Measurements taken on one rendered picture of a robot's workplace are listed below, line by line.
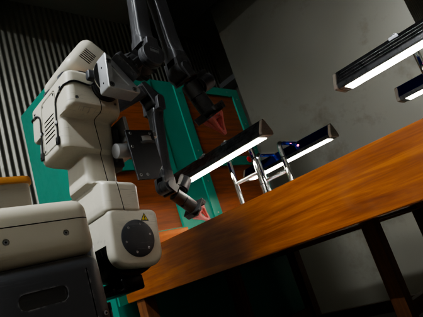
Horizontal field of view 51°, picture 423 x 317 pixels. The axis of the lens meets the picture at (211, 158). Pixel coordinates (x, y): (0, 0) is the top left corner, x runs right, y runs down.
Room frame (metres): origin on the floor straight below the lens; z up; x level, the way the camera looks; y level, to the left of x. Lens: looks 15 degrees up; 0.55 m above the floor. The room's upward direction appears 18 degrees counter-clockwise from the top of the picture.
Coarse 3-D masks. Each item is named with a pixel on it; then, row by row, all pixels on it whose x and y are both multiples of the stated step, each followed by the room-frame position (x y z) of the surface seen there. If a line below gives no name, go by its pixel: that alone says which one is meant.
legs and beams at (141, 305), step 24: (384, 216) 1.93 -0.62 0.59; (384, 240) 1.85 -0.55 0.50; (384, 264) 1.84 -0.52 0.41; (240, 288) 2.39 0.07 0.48; (312, 288) 2.84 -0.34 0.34; (144, 312) 1.96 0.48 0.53; (240, 312) 2.39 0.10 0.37; (312, 312) 2.80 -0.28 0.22; (336, 312) 2.72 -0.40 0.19; (360, 312) 2.63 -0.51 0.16; (384, 312) 2.54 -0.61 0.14; (408, 312) 1.83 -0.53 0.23
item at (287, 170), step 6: (282, 144) 2.21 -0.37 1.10; (288, 144) 2.25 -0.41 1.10; (294, 144) 2.29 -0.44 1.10; (282, 150) 2.18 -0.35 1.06; (258, 156) 2.28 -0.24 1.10; (264, 156) 2.34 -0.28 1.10; (270, 156) 2.38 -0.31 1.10; (282, 156) 2.18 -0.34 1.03; (258, 162) 2.28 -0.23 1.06; (288, 168) 2.18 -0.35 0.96; (264, 174) 2.28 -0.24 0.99; (276, 174) 2.23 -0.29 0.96; (282, 174) 2.22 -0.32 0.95; (288, 174) 2.18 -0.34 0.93; (264, 180) 2.28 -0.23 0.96; (270, 180) 2.27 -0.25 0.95; (270, 186) 2.29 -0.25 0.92
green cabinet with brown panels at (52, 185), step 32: (224, 96) 2.90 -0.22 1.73; (32, 128) 2.28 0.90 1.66; (192, 128) 2.57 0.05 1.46; (32, 160) 2.33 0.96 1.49; (128, 160) 2.17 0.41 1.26; (192, 160) 2.52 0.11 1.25; (64, 192) 2.15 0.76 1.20; (192, 192) 2.46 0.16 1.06; (224, 192) 2.66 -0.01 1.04; (256, 192) 2.89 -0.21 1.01; (160, 224) 2.25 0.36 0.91; (192, 224) 2.40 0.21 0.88
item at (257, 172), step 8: (224, 144) 1.88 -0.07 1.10; (256, 160) 2.00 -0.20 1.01; (232, 168) 2.11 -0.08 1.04; (256, 168) 2.00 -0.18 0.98; (232, 176) 2.10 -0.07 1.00; (248, 176) 2.04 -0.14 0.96; (264, 184) 2.00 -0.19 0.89; (240, 192) 2.10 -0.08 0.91; (264, 192) 2.00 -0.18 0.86; (240, 200) 2.10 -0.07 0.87
